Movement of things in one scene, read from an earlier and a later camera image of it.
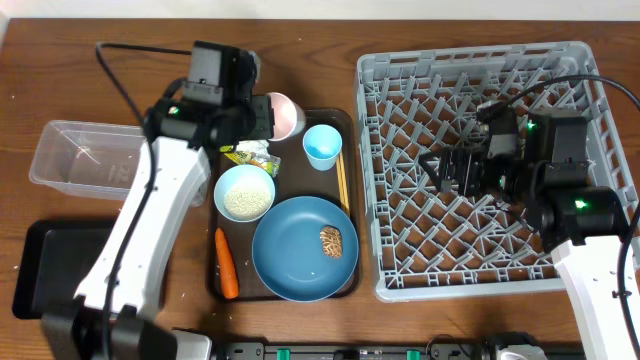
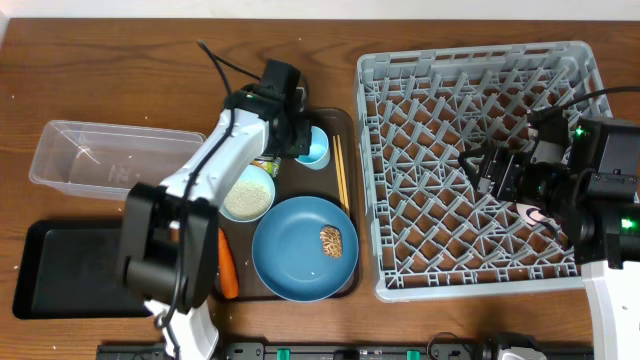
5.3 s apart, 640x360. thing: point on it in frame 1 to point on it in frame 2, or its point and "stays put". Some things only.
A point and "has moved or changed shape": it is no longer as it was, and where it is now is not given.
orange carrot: (226, 266) stays put
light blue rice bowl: (244, 193) stays put
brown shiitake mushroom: (332, 241) stays put
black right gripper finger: (423, 157) to (477, 152)
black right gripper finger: (422, 161) to (472, 173)
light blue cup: (322, 144) has moved or changed shape
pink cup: (289, 118) has moved or changed shape
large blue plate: (287, 249) stays put
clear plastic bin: (93, 158) stays put
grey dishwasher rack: (428, 243) stays put
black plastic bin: (53, 259) stays put
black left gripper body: (265, 116) to (298, 136)
